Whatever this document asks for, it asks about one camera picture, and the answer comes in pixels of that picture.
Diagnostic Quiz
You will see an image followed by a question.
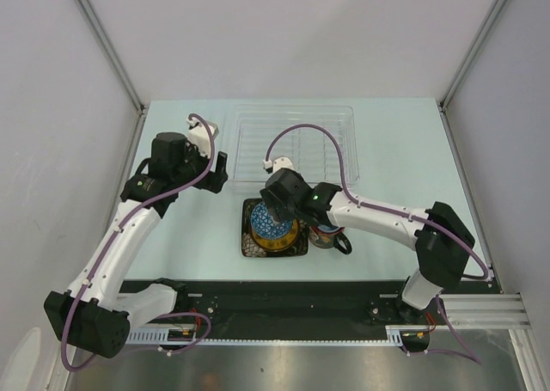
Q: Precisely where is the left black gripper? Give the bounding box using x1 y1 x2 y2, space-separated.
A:
173 138 228 193

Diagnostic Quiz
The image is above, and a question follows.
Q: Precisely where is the blue patterned bowl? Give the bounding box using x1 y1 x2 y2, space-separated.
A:
250 202 293 240

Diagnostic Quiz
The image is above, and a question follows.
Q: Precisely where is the yellow round patterned plate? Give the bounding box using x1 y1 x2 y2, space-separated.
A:
250 220 299 252

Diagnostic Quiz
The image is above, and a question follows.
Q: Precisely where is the black square floral plate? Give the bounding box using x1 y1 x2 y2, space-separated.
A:
241 199 309 258

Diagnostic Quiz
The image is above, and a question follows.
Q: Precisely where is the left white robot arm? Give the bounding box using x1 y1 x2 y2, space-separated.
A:
44 122 228 358

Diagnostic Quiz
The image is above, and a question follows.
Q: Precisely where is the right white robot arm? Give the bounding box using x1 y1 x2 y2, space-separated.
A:
260 168 475 323

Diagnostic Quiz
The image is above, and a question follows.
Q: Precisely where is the dark green red-rimmed mug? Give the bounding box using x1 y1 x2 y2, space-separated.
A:
309 225 352 255

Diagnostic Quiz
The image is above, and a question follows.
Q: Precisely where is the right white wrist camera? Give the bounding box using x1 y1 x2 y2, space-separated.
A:
262 156 295 174

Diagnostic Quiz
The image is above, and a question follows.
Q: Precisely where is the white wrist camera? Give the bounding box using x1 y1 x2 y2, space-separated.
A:
187 119 219 159
262 156 295 174

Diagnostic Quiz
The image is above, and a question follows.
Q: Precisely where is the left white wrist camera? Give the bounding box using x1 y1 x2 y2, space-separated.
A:
187 119 219 159

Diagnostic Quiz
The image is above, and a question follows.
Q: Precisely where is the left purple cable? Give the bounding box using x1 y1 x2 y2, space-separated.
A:
59 113 218 373

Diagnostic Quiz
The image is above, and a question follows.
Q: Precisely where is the white wire dish rack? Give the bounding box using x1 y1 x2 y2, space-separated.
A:
229 104 360 193

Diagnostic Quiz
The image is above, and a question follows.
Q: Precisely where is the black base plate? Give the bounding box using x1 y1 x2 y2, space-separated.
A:
119 280 502 340

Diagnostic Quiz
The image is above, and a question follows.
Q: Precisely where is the white slotted cable duct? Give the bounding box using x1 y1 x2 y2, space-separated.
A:
126 325 430 348

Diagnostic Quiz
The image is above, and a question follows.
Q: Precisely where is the aluminium frame rail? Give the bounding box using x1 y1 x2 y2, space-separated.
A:
442 294 531 330

